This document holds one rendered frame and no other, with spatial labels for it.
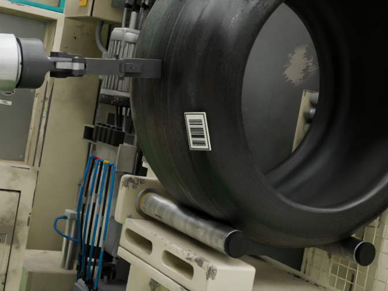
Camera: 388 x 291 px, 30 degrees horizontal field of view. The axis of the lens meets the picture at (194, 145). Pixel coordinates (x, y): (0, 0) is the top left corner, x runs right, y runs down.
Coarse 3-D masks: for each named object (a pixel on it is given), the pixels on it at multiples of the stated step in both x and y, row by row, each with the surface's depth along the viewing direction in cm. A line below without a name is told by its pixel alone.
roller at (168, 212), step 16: (144, 208) 144; (160, 208) 138; (176, 208) 134; (176, 224) 132; (192, 224) 126; (208, 224) 123; (224, 224) 122; (208, 240) 121; (224, 240) 117; (240, 240) 117; (240, 256) 118
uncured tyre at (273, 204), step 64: (192, 0) 116; (256, 0) 112; (320, 0) 150; (384, 0) 126; (192, 64) 112; (320, 64) 155; (384, 64) 148; (320, 128) 155; (384, 128) 148; (192, 192) 121; (256, 192) 117; (320, 192) 150; (384, 192) 130
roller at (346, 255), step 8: (344, 240) 134; (352, 240) 133; (360, 240) 132; (320, 248) 140; (328, 248) 137; (336, 248) 135; (344, 248) 133; (352, 248) 131; (360, 248) 130; (368, 248) 131; (344, 256) 134; (352, 256) 131; (360, 256) 130; (368, 256) 131; (360, 264) 131; (368, 264) 132
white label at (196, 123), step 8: (192, 120) 112; (200, 120) 111; (192, 128) 112; (200, 128) 112; (192, 136) 113; (200, 136) 112; (208, 136) 111; (192, 144) 113; (200, 144) 112; (208, 144) 111
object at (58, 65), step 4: (56, 64) 106; (60, 64) 106; (64, 64) 106; (68, 64) 106; (72, 64) 105; (76, 64) 105; (80, 64) 106; (60, 68) 107; (64, 68) 106; (68, 68) 106; (72, 68) 105; (76, 68) 105; (80, 68) 106
